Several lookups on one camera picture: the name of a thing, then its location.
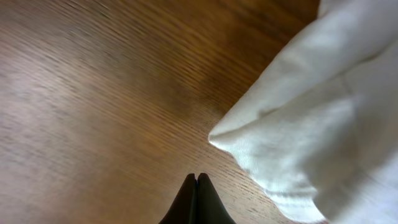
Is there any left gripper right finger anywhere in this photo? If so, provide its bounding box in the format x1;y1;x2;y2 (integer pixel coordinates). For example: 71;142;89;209
196;173;236;224

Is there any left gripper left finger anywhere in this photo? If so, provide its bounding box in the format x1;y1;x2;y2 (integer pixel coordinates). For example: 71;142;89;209
159;174;197;224

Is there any white robot print t-shirt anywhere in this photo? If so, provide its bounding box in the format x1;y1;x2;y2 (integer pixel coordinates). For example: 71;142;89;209
208;0;397;223

